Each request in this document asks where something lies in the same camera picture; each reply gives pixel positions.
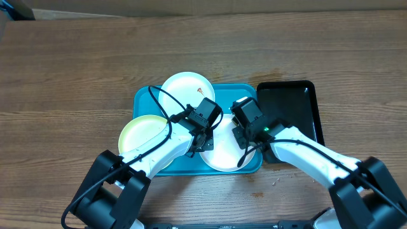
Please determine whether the black rectangular tray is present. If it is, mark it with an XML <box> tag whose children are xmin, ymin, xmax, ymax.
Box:
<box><xmin>257</xmin><ymin>80</ymin><xmax>325</xmax><ymax>145</ymax></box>

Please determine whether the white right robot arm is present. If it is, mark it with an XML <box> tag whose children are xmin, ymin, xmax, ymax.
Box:
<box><xmin>230</xmin><ymin>97</ymin><xmax>406</xmax><ymax>228</ymax></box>

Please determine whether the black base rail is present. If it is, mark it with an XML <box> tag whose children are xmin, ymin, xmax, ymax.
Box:
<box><xmin>145</xmin><ymin>220</ymin><xmax>313</xmax><ymax>229</ymax></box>

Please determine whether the yellow green plate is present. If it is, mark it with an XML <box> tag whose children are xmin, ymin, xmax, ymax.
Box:
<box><xmin>118</xmin><ymin>114</ymin><xmax>168</xmax><ymax>163</ymax></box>

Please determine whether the white plate front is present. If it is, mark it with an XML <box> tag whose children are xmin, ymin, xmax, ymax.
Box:
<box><xmin>200</xmin><ymin>114</ymin><xmax>262</xmax><ymax>174</ymax></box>

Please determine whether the blue plastic tray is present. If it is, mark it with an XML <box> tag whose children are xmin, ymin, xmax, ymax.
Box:
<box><xmin>132</xmin><ymin>83</ymin><xmax>263</xmax><ymax>176</ymax></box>

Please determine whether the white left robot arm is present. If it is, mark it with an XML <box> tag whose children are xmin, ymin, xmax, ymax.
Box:
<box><xmin>61</xmin><ymin>98</ymin><xmax>222</xmax><ymax>228</ymax></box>

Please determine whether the white plate with red stain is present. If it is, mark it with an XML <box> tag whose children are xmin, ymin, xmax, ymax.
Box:
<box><xmin>158</xmin><ymin>72</ymin><xmax>215</xmax><ymax>116</ymax></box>

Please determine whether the brown cardboard backdrop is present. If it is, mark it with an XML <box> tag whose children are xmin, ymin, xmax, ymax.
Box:
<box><xmin>24</xmin><ymin>0</ymin><xmax>406</xmax><ymax>17</ymax></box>

